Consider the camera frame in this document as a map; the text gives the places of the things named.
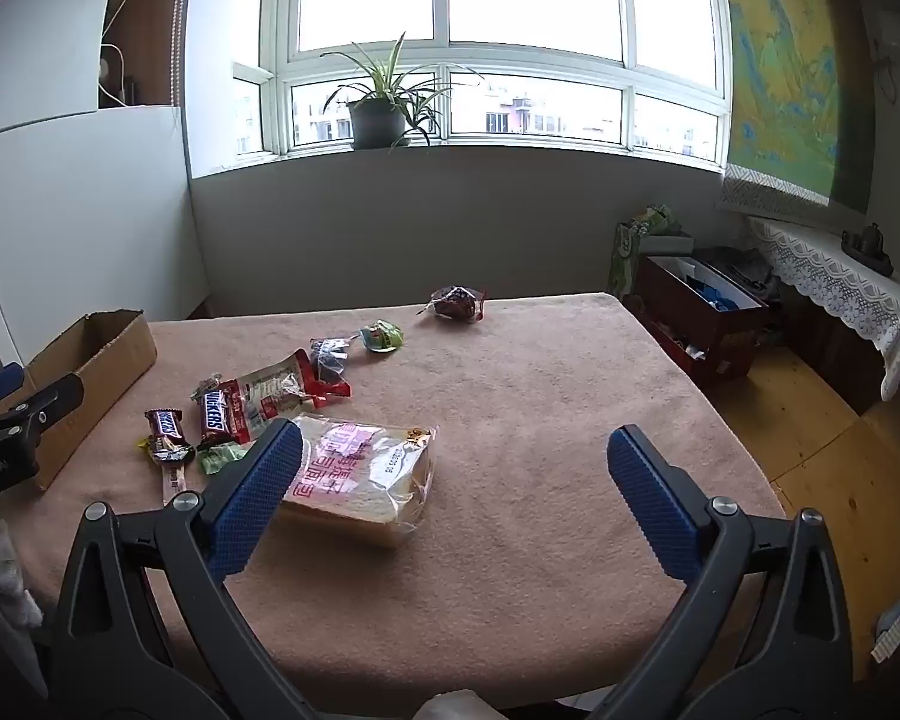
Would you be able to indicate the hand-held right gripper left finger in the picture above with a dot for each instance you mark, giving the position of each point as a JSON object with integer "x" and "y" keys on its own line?
{"x": 259, "y": 495}

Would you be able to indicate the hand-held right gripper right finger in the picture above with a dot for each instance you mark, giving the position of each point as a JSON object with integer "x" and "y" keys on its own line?
{"x": 649, "y": 502}

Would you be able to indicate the green candy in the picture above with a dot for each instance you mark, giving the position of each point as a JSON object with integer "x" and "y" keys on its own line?
{"x": 221, "y": 457}

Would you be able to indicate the cardboard box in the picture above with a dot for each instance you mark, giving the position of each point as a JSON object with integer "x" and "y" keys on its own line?
{"x": 112, "y": 360}

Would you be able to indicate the pink candy packet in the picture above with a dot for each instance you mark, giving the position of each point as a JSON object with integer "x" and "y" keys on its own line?
{"x": 172, "y": 484}

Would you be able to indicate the large brown chocolate bar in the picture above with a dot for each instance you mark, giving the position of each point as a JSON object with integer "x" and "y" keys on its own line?
{"x": 214, "y": 412}

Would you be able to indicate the yellow and dark candy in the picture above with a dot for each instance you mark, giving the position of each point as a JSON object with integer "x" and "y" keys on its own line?
{"x": 171, "y": 454}

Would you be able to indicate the red and white snack pouch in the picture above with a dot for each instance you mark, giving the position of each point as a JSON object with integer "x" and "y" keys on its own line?
{"x": 270, "y": 390}

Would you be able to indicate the small brown chocolate bar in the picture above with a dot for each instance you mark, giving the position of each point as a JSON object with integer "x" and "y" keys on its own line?
{"x": 165, "y": 424}

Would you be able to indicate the orange and green jelly cup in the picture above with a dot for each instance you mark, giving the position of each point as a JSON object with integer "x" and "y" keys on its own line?
{"x": 208, "y": 386}

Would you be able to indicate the sliced bread packet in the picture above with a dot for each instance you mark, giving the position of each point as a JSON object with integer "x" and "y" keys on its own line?
{"x": 379, "y": 480}

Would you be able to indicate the dark red snack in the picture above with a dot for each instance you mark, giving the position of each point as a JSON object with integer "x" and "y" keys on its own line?
{"x": 456, "y": 302}

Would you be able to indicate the white cloth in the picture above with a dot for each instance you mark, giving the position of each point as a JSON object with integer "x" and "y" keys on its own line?
{"x": 4, "y": 577}

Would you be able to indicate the reddish brown storage box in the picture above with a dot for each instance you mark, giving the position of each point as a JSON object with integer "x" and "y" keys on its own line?
{"x": 675, "y": 307}

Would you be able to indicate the white cabinet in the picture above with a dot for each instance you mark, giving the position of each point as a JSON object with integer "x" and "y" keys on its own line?
{"x": 60, "y": 202}

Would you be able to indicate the dark wooden cabinet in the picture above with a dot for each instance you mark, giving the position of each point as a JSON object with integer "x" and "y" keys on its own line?
{"x": 832, "y": 360}

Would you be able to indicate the green bag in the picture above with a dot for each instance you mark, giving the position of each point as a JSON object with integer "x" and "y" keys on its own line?
{"x": 622, "y": 255}

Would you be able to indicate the lace-covered side table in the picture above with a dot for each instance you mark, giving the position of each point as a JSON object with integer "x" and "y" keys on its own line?
{"x": 832, "y": 277}

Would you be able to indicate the wooden shelf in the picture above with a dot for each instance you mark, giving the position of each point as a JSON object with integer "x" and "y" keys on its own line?
{"x": 146, "y": 52}

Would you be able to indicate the potted spider plant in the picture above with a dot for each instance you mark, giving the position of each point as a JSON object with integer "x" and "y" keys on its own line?
{"x": 379, "y": 120}

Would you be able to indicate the wall map poster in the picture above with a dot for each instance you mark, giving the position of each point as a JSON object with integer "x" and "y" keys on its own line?
{"x": 780, "y": 90}

